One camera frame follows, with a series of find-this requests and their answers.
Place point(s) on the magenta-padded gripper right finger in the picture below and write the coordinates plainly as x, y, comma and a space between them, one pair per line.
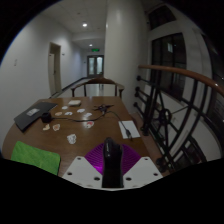
143, 171

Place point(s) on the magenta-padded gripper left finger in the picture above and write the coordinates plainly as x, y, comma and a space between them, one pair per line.
78, 171

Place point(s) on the black computer mouse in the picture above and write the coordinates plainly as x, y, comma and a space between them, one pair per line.
112, 163

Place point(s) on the green mouse pad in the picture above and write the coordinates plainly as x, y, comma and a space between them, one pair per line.
35, 156

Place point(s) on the white patterned sticker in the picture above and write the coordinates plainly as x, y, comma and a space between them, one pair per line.
72, 138

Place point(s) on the white paper sheet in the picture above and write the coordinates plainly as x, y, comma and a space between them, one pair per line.
130, 126

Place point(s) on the white and red sticker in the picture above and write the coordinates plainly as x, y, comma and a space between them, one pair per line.
88, 124

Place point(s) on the orange and white sticker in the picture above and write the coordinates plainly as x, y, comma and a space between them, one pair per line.
56, 127

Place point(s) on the cream and tan sticker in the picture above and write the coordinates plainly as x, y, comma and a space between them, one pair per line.
46, 127

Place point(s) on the small white sticker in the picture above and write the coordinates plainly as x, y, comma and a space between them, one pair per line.
65, 107
81, 110
68, 113
87, 115

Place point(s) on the black railing with wooden handrail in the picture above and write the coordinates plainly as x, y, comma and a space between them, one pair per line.
166, 115

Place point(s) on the small tan sticker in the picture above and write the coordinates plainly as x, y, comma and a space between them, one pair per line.
58, 113

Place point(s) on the small black cube charger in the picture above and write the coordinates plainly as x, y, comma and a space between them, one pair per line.
46, 117

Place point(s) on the small white flat box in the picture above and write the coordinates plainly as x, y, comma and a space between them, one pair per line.
74, 102

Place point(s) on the black closed laptop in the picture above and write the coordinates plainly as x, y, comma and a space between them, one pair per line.
33, 115

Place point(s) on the wooden armchair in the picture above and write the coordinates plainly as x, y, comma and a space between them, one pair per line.
100, 81

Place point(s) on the white side door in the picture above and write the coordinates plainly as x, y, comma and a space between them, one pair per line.
55, 68

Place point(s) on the glass double door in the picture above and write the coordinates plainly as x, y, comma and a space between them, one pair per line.
95, 65

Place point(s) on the dark framed window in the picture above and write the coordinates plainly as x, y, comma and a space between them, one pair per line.
168, 65

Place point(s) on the green exit sign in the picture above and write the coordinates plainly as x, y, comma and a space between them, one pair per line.
95, 50

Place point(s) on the round ceiling light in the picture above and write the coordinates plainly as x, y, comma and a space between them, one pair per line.
90, 45
84, 24

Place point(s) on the white wall switch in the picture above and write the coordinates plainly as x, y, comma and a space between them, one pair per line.
15, 62

